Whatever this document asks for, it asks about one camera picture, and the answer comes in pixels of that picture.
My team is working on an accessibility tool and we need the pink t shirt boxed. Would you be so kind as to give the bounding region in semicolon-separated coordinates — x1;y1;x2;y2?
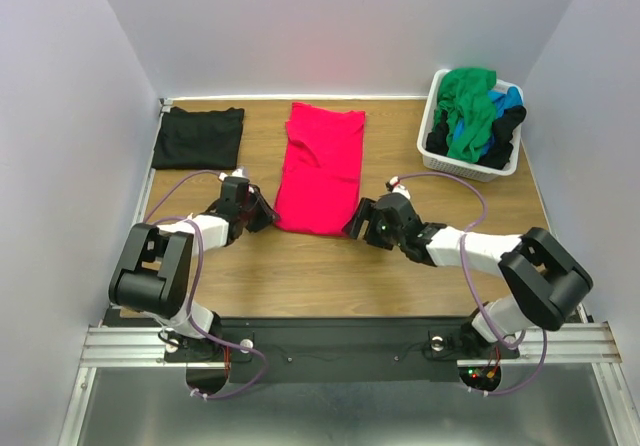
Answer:
274;102;366;237

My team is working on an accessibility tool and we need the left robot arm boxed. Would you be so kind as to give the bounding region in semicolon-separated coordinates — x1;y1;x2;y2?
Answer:
109;175;278;360

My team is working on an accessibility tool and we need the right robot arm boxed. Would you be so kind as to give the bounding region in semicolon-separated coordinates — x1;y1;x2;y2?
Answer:
343;192;593;359

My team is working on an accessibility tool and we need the folded black t shirt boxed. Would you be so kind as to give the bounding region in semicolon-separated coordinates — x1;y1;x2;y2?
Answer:
151;107;245;170

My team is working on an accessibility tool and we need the white plastic laundry basket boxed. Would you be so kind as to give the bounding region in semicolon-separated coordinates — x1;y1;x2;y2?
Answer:
416;69;522;182

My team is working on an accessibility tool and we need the black t shirt in basket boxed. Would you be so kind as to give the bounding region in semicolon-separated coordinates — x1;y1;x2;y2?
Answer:
425;105;527;170

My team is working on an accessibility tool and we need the green t shirt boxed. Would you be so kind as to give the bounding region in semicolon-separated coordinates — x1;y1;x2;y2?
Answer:
430;67;497;163

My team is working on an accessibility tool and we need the blue t shirt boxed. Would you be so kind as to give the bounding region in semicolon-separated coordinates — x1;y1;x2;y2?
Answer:
481;87;523;155

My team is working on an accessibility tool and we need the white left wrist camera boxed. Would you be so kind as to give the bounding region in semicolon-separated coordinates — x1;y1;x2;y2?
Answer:
218;166;249;181

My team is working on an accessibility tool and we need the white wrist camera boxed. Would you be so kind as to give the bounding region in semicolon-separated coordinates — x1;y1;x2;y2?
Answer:
385;176;411;200
218;166;249;181

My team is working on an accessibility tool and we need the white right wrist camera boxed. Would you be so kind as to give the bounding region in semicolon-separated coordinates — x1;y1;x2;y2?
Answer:
385;176;411;200

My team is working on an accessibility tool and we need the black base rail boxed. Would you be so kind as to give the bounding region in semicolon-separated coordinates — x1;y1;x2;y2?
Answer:
158;316;519;384

